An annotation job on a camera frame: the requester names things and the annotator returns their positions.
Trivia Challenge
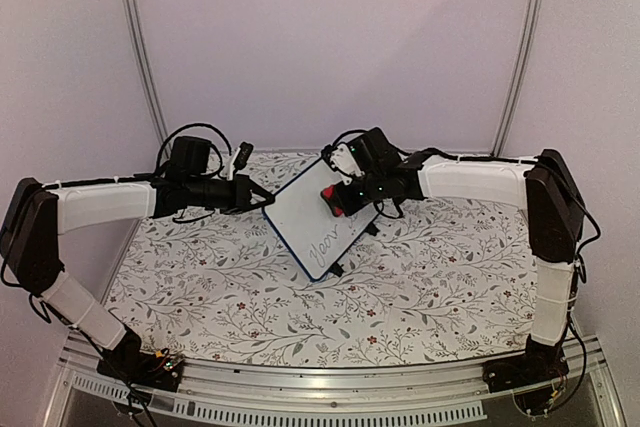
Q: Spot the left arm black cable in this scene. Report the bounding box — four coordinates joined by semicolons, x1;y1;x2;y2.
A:
157;122;236;183

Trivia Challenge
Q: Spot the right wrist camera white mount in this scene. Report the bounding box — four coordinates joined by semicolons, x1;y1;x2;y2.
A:
321;143;365;185

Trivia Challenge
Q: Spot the black whiteboard stand foot left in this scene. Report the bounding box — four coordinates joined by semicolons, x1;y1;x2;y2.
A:
329;262;344;278

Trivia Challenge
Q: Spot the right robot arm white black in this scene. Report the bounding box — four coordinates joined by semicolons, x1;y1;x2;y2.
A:
321;127;587;383

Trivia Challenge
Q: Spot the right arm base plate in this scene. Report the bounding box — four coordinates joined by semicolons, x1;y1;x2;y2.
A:
482;342;569;393

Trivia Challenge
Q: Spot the aluminium frame post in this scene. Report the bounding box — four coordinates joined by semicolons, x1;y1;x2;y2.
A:
491;0;543;156
122;0;169;159

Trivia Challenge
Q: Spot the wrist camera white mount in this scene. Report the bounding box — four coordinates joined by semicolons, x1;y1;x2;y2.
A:
220;142;254;181
321;143;365;185

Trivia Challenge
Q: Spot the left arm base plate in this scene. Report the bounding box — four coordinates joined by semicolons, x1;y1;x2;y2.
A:
97;348;185;392

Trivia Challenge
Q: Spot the black whiteboard stand foot right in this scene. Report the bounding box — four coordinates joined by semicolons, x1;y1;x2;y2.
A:
366;222;380;236

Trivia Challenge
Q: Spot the right aluminium frame post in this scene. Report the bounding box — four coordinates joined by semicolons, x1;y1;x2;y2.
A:
491;0;543;156

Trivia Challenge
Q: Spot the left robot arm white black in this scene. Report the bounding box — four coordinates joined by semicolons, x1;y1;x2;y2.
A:
1;135;275;381

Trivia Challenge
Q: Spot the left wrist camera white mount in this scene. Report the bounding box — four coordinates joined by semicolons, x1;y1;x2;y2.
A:
220;142;254;181

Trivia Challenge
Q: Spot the aluminium front rail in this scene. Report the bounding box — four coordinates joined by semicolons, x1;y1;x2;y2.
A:
45;335;628;426

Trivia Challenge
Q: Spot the floral patterned table mat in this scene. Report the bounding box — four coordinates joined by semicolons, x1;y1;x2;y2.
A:
102;149;569;367

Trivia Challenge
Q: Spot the red whiteboard eraser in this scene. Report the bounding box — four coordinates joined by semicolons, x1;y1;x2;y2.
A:
321;184;344;217

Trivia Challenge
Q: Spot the black whiteboard stand foot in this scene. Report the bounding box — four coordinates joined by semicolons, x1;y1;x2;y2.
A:
366;222;380;236
329;262;344;278

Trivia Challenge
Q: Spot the blue-framed whiteboard with writing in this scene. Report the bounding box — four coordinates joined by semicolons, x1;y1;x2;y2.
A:
262;158;379;282

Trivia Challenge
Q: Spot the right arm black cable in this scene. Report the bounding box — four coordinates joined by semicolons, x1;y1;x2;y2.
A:
329;127;601;288

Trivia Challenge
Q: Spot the left aluminium frame post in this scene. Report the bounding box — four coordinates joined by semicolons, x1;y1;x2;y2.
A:
122;0;169;159

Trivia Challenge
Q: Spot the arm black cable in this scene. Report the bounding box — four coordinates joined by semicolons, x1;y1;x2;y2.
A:
329;127;601;288
157;122;236;183

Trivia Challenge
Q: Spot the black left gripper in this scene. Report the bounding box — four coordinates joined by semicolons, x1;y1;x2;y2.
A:
187;174;276;216

